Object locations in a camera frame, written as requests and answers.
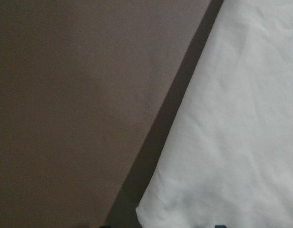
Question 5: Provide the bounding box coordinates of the cream long-sleeve cat shirt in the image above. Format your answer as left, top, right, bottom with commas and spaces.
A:
136, 0, 293, 228

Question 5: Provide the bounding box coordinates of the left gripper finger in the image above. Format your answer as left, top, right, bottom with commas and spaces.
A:
214, 224, 227, 228

